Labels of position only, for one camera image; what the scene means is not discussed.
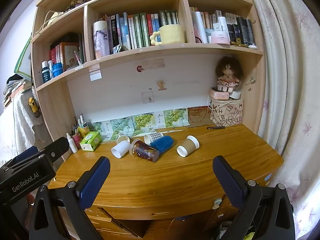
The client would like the yellow ceramic mug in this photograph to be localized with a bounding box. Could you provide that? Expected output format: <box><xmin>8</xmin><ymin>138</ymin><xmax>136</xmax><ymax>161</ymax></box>
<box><xmin>149</xmin><ymin>24</ymin><xmax>187</xmax><ymax>46</ymax></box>

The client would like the plain white cup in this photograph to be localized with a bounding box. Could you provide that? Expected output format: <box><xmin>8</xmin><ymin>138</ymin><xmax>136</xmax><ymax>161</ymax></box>
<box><xmin>111</xmin><ymin>140</ymin><xmax>131</xmax><ymax>158</ymax></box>

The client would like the pink cosmetic jar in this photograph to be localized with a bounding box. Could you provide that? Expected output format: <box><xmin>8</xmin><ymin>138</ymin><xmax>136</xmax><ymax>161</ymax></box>
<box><xmin>211</xmin><ymin>30</ymin><xmax>231</xmax><ymax>45</ymax></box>

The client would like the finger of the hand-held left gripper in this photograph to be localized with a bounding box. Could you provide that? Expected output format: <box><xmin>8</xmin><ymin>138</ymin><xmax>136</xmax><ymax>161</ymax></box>
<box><xmin>37</xmin><ymin>137</ymin><xmax>70</xmax><ymax>165</ymax></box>
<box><xmin>2</xmin><ymin>146</ymin><xmax>39</xmax><ymax>169</ymax></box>

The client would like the cream cloth bag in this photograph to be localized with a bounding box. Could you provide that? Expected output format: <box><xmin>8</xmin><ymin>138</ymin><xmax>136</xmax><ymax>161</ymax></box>
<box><xmin>35</xmin><ymin>10</ymin><xmax>64</xmax><ymax>34</ymax></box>

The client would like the floral white curtain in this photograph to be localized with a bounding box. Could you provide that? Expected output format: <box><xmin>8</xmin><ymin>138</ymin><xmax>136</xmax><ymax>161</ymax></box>
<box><xmin>240</xmin><ymin>0</ymin><xmax>320</xmax><ymax>240</ymax></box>

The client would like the white paper label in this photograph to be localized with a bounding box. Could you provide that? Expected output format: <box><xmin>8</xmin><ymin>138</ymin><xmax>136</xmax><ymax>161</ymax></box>
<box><xmin>89</xmin><ymin>64</ymin><xmax>102</xmax><ymax>82</ymax></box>

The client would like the green tissue box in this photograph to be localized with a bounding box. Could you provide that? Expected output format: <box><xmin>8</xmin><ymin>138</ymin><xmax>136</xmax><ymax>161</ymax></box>
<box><xmin>79</xmin><ymin>131</ymin><xmax>102</xmax><ymax>152</ymax></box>

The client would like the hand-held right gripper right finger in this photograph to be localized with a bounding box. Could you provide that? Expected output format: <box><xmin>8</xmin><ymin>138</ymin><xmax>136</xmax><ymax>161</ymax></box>
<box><xmin>212</xmin><ymin>155</ymin><xmax>296</xmax><ymax>240</ymax></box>

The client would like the pink small box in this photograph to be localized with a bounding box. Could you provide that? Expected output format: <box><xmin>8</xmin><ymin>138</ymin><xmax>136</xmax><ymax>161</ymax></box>
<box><xmin>209</xmin><ymin>89</ymin><xmax>230</xmax><ymax>101</ymax></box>

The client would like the wooden bookshelf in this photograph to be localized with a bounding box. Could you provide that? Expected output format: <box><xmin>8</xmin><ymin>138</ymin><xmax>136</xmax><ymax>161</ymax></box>
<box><xmin>30</xmin><ymin>0</ymin><xmax>267</xmax><ymax>160</ymax></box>

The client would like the row of red books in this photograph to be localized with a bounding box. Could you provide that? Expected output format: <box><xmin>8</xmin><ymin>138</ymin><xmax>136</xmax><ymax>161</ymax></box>
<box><xmin>49</xmin><ymin>32</ymin><xmax>87</xmax><ymax>72</ymax></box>

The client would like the patterned storage box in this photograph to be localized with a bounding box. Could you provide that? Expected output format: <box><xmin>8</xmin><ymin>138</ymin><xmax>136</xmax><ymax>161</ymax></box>
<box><xmin>209</xmin><ymin>98</ymin><xmax>244</xmax><ymax>127</ymax></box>

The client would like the floral tumbler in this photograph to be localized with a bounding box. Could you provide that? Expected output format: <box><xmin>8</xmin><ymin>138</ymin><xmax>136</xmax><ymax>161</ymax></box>
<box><xmin>93</xmin><ymin>20</ymin><xmax>111</xmax><ymax>60</ymax></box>

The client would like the blue cup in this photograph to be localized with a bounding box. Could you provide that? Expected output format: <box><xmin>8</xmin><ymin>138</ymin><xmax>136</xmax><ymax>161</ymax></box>
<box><xmin>150</xmin><ymin>135</ymin><xmax>174</xmax><ymax>153</ymax></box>

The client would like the white cable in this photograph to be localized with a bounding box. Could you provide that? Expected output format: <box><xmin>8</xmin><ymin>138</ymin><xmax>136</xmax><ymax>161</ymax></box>
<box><xmin>207</xmin><ymin>94</ymin><xmax>234</xmax><ymax>112</ymax></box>

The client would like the wooden desk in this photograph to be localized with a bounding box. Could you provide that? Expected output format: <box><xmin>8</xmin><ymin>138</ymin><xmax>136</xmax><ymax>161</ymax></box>
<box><xmin>47</xmin><ymin>124</ymin><xmax>284</xmax><ymax>240</ymax></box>

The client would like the pile of stacked books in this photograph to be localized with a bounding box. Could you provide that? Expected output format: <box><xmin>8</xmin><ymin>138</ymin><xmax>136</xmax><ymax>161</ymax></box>
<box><xmin>2</xmin><ymin>77</ymin><xmax>32</xmax><ymax>108</ymax></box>

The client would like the leaf print card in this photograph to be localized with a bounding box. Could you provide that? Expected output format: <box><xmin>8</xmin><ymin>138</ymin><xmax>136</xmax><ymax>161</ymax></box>
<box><xmin>110</xmin><ymin>117</ymin><xmax>134</xmax><ymax>137</ymax></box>
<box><xmin>164</xmin><ymin>108</ymin><xmax>188</xmax><ymax>128</ymax></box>
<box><xmin>131</xmin><ymin>113</ymin><xmax>157</xmax><ymax>132</ymax></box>
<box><xmin>93</xmin><ymin>121</ymin><xmax>112</xmax><ymax>140</ymax></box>

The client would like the brown-haired doll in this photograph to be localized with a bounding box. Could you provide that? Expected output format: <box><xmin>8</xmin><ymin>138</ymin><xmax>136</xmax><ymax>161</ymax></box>
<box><xmin>215</xmin><ymin>56</ymin><xmax>244</xmax><ymax>93</ymax></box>

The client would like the dark patterned paper cup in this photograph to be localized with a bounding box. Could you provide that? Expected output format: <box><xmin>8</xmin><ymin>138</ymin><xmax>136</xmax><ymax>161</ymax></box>
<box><xmin>129</xmin><ymin>138</ymin><xmax>160</xmax><ymax>163</ymax></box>

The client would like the row of cosmetic bottles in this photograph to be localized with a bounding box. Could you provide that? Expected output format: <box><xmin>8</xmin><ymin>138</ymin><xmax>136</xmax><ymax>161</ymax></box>
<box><xmin>189</xmin><ymin>7</ymin><xmax>255</xmax><ymax>45</ymax></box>

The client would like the row of green-spined books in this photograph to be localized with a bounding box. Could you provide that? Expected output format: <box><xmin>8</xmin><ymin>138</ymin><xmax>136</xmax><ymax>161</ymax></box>
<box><xmin>105</xmin><ymin>10</ymin><xmax>180</xmax><ymax>52</ymax></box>

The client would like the checkered paper cup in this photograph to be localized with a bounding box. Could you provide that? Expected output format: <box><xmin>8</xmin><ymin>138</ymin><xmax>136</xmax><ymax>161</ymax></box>
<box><xmin>144</xmin><ymin>132</ymin><xmax>164</xmax><ymax>146</ymax></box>

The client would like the tall white bottle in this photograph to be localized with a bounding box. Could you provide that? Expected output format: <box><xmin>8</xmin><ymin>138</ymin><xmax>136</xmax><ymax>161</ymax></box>
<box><xmin>194</xmin><ymin>11</ymin><xmax>208</xmax><ymax>44</ymax></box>

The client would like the brown sleeve paper cup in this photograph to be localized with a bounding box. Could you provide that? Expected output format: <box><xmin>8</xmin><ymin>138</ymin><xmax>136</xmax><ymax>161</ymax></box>
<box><xmin>176</xmin><ymin>135</ymin><xmax>200</xmax><ymax>157</ymax></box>

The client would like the dark glass bottle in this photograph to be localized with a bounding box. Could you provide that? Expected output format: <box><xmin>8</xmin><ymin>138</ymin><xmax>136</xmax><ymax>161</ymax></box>
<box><xmin>41</xmin><ymin>60</ymin><xmax>52</xmax><ymax>83</ymax></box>

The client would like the short white bottle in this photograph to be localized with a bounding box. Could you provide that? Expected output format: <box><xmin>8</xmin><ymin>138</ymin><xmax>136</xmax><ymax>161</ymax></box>
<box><xmin>217</xmin><ymin>16</ymin><xmax>228</xmax><ymax>32</ymax></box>

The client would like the white lace cloth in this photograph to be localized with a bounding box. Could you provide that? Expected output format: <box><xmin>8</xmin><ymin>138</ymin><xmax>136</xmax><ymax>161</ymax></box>
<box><xmin>0</xmin><ymin>90</ymin><xmax>45</xmax><ymax>165</ymax></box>

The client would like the patterned handbag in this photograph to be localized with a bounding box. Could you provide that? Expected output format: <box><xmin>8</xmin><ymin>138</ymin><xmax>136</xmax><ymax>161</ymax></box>
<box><xmin>66</xmin><ymin>0</ymin><xmax>95</xmax><ymax>11</ymax></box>

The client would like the brown printed card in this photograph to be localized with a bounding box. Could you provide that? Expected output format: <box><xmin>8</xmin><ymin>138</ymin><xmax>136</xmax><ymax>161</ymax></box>
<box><xmin>187</xmin><ymin>106</ymin><xmax>214</xmax><ymax>127</ymax></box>

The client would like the small white paper cup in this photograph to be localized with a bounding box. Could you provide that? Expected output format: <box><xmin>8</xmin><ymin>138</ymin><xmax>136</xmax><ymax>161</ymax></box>
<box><xmin>116</xmin><ymin>134</ymin><xmax>130</xmax><ymax>145</ymax></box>

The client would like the white spray bottle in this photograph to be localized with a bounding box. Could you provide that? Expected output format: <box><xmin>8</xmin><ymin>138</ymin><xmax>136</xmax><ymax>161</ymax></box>
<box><xmin>66</xmin><ymin>133</ymin><xmax>78</xmax><ymax>153</ymax></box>

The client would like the clear wall hook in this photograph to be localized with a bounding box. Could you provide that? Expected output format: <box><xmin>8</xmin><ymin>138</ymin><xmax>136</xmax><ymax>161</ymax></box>
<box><xmin>141</xmin><ymin>92</ymin><xmax>155</xmax><ymax>104</ymax></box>

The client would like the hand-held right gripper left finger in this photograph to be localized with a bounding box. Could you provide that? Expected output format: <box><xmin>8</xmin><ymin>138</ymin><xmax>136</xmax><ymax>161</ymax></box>
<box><xmin>29</xmin><ymin>156</ymin><xmax>111</xmax><ymax>240</ymax></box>

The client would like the blue jar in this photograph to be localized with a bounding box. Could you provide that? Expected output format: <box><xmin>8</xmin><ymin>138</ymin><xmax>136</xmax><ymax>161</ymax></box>
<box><xmin>52</xmin><ymin>62</ymin><xmax>64</xmax><ymax>77</ymax></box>

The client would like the green-edged board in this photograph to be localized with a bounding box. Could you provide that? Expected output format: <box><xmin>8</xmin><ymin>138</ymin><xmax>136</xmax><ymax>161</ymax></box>
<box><xmin>14</xmin><ymin>36</ymin><xmax>33</xmax><ymax>80</ymax></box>

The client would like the black spray can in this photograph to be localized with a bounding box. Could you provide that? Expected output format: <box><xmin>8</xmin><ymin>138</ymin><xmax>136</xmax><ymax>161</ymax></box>
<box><xmin>236</xmin><ymin>17</ymin><xmax>247</xmax><ymax>44</ymax></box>
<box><xmin>245</xmin><ymin>19</ymin><xmax>255</xmax><ymax>45</ymax></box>

